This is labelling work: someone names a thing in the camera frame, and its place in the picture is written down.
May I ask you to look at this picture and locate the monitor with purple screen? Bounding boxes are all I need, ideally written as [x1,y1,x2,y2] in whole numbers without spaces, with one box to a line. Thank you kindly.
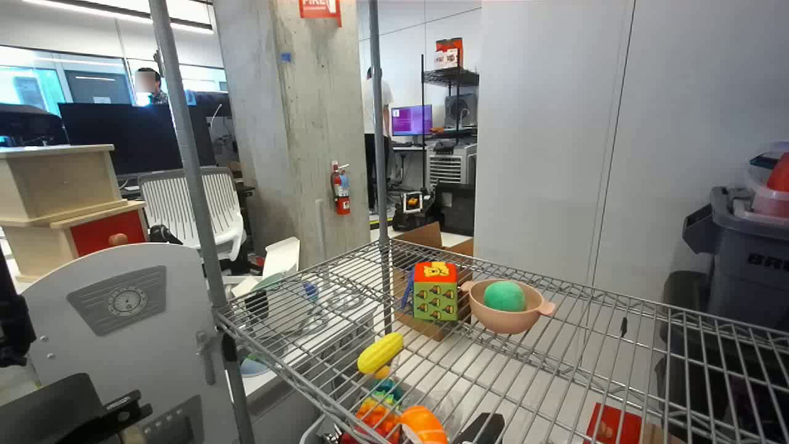
[390,103,434,138]

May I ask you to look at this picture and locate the red flat item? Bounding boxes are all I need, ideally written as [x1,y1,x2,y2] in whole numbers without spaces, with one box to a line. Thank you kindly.
[584,399,647,444]

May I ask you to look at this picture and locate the person with dark hair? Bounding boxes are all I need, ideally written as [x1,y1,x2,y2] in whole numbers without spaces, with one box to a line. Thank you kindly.
[133,64,172,108]

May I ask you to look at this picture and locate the black plastic item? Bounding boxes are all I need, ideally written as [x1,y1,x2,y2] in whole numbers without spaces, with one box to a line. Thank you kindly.
[453,412,506,444]

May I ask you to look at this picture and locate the colourful soft toy cube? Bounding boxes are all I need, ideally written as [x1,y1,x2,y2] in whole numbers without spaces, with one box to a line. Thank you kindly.
[409,258,461,326]

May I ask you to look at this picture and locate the red box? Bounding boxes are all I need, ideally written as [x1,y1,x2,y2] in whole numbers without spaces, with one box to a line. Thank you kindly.
[434,36,466,71]

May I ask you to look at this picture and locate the silver wire shelf rack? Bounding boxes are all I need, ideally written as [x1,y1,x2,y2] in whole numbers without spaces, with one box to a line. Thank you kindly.
[145,0,789,444]

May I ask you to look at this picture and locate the white box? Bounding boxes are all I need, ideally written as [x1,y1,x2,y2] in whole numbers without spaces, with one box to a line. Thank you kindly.
[260,235,303,279]

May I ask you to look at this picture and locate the clear container with red lid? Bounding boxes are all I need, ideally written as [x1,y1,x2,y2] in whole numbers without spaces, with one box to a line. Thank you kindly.
[745,140,789,221]

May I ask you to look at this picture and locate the large dark monitor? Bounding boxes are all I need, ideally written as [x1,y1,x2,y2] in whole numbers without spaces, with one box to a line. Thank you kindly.
[58,100,186,174]

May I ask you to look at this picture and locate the red fire extinguisher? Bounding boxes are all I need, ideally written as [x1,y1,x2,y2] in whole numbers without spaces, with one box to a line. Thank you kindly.
[328,159,352,217]

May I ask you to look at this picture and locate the black shelf unit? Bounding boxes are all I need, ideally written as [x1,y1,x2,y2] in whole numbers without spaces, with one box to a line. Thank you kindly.
[420,55,482,236]

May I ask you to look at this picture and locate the green soft ball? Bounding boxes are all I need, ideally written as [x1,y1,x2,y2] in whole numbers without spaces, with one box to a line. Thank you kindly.
[482,279,528,314]

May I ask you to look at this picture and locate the orange white toy piece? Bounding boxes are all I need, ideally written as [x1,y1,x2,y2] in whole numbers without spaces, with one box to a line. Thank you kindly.
[400,402,452,444]

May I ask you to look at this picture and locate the yellow corn toy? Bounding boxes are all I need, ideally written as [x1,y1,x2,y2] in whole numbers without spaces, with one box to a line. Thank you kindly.
[356,331,406,380]

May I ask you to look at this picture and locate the red striped toy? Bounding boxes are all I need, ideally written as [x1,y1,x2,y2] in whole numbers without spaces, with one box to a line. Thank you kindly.
[352,378,406,444]

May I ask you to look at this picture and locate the wooden toy shelf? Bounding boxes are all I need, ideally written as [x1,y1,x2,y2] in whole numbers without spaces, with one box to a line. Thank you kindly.
[0,142,150,286]

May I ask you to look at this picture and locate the red wall sign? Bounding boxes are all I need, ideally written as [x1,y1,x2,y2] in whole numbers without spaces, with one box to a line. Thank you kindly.
[295,0,346,27]

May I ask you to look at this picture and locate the grey storage bin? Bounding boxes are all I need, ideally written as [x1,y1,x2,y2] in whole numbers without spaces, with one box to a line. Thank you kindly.
[683,183,789,332]

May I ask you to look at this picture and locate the white slatted chair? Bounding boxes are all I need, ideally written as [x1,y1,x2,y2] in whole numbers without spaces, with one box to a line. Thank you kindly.
[138,168,249,264]

